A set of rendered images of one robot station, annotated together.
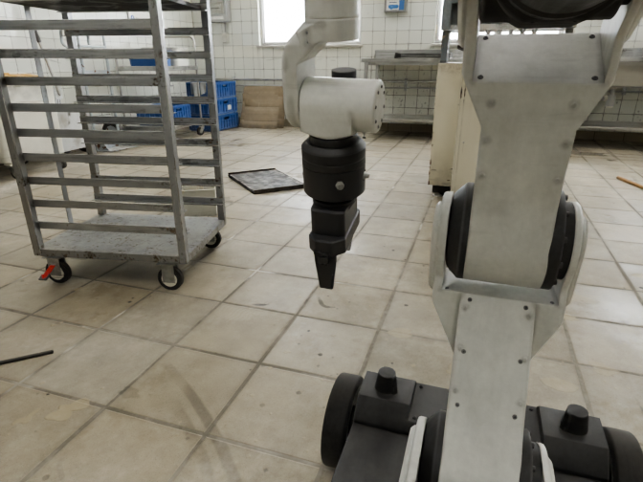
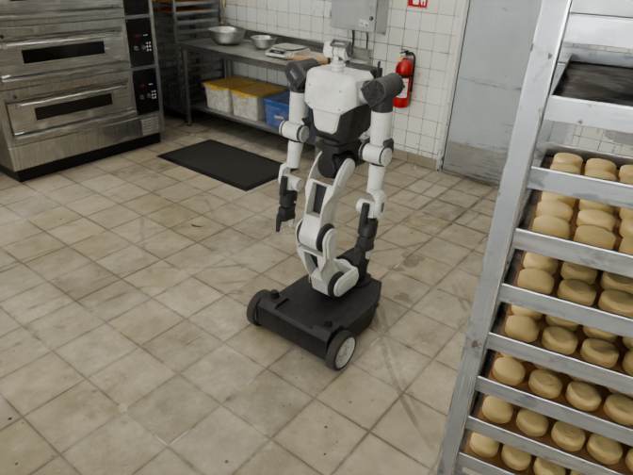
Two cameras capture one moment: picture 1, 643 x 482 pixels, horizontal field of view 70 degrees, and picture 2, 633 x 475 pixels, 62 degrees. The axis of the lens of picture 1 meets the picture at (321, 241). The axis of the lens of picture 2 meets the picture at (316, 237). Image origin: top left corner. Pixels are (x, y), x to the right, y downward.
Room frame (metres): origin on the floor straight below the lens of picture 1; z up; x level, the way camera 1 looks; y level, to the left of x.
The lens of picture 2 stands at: (2.77, 0.43, 1.85)
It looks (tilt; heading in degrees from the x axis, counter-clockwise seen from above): 29 degrees down; 198
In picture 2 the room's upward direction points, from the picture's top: 3 degrees clockwise
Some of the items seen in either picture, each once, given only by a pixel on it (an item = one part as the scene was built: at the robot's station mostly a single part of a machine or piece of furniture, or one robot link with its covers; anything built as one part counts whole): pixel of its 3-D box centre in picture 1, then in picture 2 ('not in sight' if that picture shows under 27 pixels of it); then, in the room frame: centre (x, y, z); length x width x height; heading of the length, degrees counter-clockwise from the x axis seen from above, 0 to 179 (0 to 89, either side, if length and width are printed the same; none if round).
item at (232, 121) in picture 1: (214, 120); not in sight; (6.38, 1.44, 0.10); 0.60 x 0.40 x 0.20; 159
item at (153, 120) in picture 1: (145, 120); not in sight; (2.10, 0.78, 0.60); 0.64 x 0.03 x 0.03; 82
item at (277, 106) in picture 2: not in sight; (290, 109); (-2.13, -1.50, 0.36); 0.47 x 0.38 x 0.26; 163
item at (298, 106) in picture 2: not in sight; (297, 115); (0.46, -0.45, 1.12); 0.13 x 0.12 x 0.22; 74
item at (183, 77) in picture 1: (140, 77); not in sight; (2.10, 0.78, 0.78); 0.64 x 0.03 x 0.03; 82
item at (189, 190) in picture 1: (198, 196); not in sight; (2.72, 0.75, 0.08); 0.30 x 0.22 x 0.16; 11
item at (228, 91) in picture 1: (211, 89); not in sight; (6.38, 1.44, 0.50); 0.60 x 0.40 x 0.20; 164
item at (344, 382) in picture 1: (343, 419); (341, 350); (0.82, -0.05, 0.10); 0.20 x 0.05 x 0.20; 161
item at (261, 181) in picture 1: (265, 180); not in sight; (3.42, 0.42, 0.01); 0.60 x 0.40 x 0.03; 28
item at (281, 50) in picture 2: not in sight; (287, 51); (-2.10, -1.53, 0.92); 0.32 x 0.30 x 0.09; 168
